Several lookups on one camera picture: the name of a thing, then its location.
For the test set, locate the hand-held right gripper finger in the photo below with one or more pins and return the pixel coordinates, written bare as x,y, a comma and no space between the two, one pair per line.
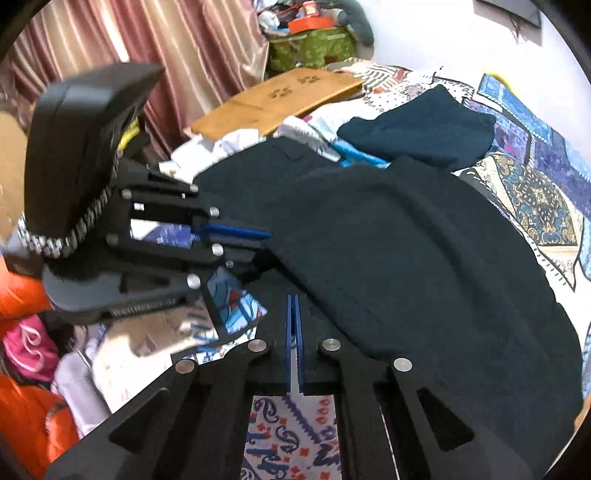
291,344
300,350

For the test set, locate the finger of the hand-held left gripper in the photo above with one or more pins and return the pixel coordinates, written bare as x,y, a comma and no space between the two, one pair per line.
207,263
231,232

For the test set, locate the dark navy pants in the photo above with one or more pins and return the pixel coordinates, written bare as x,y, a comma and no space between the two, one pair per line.
415,277

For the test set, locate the brown cardboard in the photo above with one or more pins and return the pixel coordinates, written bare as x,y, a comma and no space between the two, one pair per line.
11,175

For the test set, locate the white crumpled cloth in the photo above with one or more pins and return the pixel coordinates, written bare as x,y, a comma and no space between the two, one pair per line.
203,150

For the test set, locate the cream white cloth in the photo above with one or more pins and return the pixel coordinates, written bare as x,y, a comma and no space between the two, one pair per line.
124,360

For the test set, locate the light blue white cloth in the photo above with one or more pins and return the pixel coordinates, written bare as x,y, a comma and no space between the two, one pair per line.
314,134

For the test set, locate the wooden board with paw prints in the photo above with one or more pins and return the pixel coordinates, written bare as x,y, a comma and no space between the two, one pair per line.
277,99

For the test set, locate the pink striped curtain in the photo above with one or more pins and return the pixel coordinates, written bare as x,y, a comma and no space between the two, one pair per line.
161,41

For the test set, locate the pink patterned cloth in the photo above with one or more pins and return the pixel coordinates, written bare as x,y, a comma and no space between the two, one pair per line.
30,346

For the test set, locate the green patterned bag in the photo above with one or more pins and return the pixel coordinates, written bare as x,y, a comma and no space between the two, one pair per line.
314,50

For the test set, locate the dark teal folded garment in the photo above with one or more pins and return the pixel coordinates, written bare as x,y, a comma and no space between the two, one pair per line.
425,124

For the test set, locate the orange box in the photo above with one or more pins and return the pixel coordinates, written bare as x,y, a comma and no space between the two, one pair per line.
311,23

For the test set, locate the orange cloth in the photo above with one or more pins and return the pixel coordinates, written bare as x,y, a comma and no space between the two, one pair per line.
27,415

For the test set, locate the grey plush toy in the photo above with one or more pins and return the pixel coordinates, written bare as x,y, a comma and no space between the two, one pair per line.
360,23

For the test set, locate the patterned patchwork bedsheet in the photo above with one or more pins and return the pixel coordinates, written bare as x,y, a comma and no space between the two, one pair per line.
531,198

